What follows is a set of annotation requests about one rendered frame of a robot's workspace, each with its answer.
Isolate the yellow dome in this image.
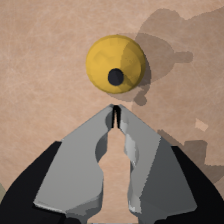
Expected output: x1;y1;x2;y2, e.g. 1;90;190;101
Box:
85;34;146;94

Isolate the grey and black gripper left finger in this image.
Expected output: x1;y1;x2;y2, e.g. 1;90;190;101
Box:
0;104;116;224

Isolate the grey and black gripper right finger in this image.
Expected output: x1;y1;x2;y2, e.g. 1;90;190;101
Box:
116;104;224;224

